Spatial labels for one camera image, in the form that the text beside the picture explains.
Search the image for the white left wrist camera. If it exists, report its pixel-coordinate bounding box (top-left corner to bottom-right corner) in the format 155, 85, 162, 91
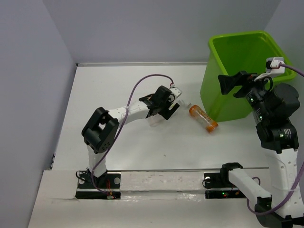
169, 87, 182, 99

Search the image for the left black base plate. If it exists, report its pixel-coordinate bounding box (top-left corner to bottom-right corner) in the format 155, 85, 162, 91
75, 170, 121, 200

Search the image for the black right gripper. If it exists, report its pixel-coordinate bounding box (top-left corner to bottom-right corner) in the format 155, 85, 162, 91
218, 70, 274, 121

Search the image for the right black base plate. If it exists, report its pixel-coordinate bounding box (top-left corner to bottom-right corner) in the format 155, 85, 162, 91
202, 172, 245, 200

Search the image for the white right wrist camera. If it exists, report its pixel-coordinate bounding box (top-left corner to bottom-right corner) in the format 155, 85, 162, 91
254, 57, 285, 81

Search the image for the green plastic bin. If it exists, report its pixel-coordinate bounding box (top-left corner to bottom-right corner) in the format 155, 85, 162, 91
200, 31, 292, 123

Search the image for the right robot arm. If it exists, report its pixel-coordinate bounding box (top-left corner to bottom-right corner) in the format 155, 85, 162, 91
218, 71, 304, 228

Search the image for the clear bottle apple label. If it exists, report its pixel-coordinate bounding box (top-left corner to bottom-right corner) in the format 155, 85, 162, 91
146, 99, 192, 128

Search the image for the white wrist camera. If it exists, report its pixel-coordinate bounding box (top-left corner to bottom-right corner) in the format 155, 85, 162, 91
169, 87, 182, 99
254, 57, 285, 81

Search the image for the long orange drink bottle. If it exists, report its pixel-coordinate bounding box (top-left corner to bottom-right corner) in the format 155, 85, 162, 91
189, 105, 218, 133

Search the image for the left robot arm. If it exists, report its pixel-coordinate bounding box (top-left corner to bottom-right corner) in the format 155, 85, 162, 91
81, 86, 182, 189

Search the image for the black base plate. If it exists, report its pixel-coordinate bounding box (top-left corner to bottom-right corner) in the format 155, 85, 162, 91
202, 172, 245, 200
75, 170, 121, 200

